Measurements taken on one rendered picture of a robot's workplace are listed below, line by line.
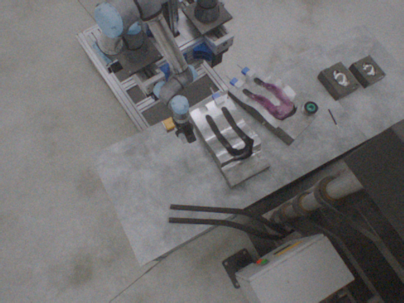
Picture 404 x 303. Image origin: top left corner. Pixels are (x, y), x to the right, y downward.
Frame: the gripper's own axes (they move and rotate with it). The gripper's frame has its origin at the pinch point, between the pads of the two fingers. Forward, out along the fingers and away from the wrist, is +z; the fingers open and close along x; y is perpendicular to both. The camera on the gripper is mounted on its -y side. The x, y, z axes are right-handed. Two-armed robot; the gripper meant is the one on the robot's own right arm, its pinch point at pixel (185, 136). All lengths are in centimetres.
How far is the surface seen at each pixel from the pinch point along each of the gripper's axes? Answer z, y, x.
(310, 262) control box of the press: -52, -78, -7
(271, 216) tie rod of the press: 12, -60, -21
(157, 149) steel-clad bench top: 15.0, 5.6, 16.4
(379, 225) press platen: -59, -78, -30
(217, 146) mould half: 3.7, -12.6, -13.6
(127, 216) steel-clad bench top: 15, -22, 48
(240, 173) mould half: 9.0, -31.6, -17.8
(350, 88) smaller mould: 8, -17, -104
